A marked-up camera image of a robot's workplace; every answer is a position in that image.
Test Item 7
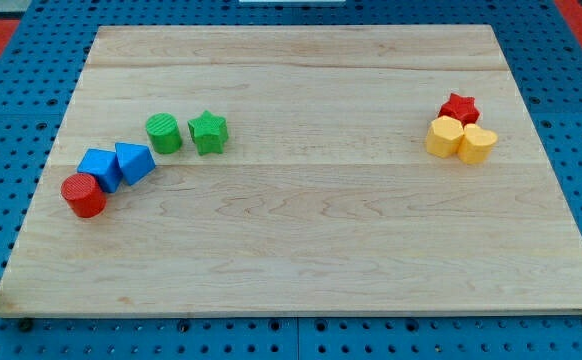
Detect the yellow heart block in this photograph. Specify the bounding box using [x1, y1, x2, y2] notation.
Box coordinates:
[457, 124, 498, 165]

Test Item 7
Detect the green star block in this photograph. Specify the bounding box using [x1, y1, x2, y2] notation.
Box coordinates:
[187, 110, 229, 155]

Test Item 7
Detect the blue triangular prism block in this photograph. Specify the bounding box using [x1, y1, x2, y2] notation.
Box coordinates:
[115, 142, 156, 185]

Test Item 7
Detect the wooden board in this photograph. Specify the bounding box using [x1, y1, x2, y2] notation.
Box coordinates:
[0, 25, 582, 318]

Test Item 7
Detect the red star block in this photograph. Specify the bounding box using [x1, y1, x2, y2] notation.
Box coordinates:
[438, 93, 481, 126]

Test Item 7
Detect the yellow hexagon block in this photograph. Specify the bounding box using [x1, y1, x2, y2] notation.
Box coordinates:
[425, 115, 464, 158]

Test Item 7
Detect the green cylinder block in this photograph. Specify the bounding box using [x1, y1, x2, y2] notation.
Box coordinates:
[145, 113, 182, 154]

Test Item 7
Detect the red cylinder block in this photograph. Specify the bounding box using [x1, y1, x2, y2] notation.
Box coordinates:
[61, 173, 107, 218]

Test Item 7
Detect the blue cube block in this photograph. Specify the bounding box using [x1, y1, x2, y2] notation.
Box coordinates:
[77, 148, 123, 193]

